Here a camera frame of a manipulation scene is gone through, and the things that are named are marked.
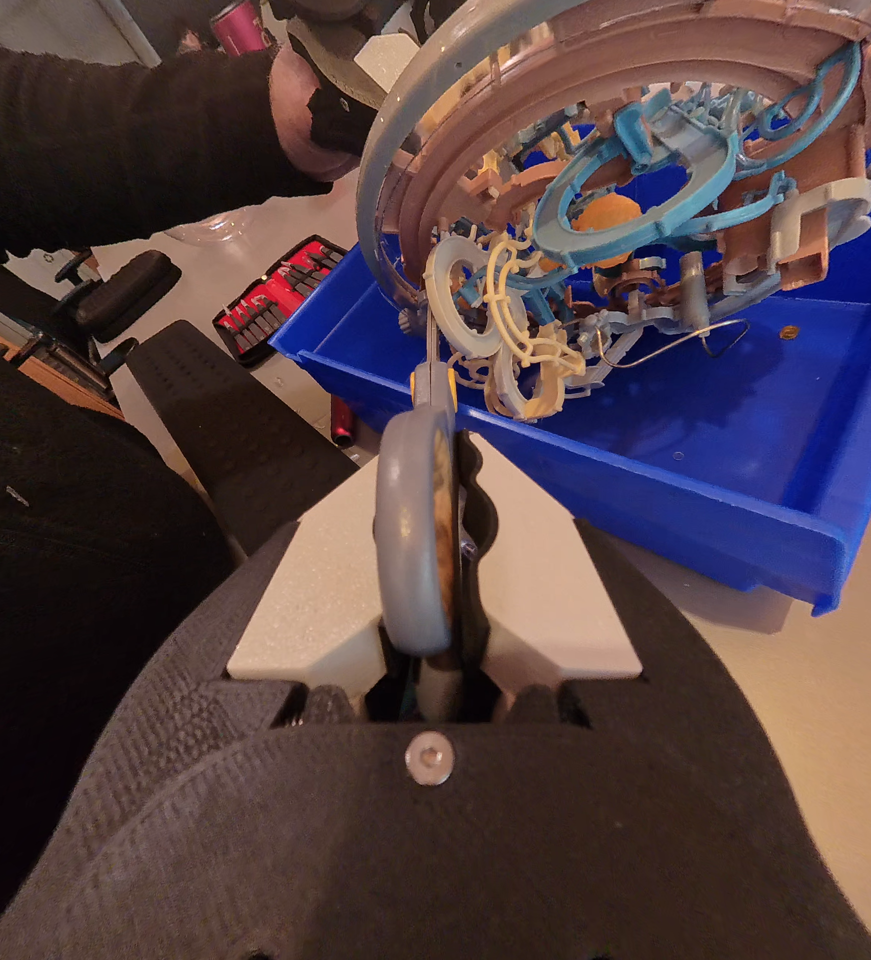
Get black dotted wrist rest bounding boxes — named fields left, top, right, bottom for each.
left=126, top=318, right=363, bottom=558

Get plastic ball maze puzzle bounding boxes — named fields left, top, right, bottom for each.
left=355, top=0, right=871, bottom=421

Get small blue plastic bin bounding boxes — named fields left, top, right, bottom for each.
left=269, top=123, right=871, bottom=618

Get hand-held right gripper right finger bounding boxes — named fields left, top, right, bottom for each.
left=458, top=432, right=643, bottom=723

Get red pen screwdriver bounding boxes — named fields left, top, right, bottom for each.
left=330, top=393, right=359, bottom=451

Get person's left hand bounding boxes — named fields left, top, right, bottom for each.
left=269, top=43, right=365, bottom=181

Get person's left forearm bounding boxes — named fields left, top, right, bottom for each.
left=0, top=33, right=332, bottom=264

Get person's black clothing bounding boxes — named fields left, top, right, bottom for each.
left=0, top=333, right=240, bottom=960

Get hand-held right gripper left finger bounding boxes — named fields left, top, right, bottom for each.
left=225, top=453, right=390, bottom=723

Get red black tool kit case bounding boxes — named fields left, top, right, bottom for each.
left=212, top=234, right=350, bottom=369

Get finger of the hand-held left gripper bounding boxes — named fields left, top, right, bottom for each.
left=353, top=41, right=416, bottom=97

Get grey orange handled scissors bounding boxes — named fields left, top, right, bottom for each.
left=374, top=296, right=482, bottom=723

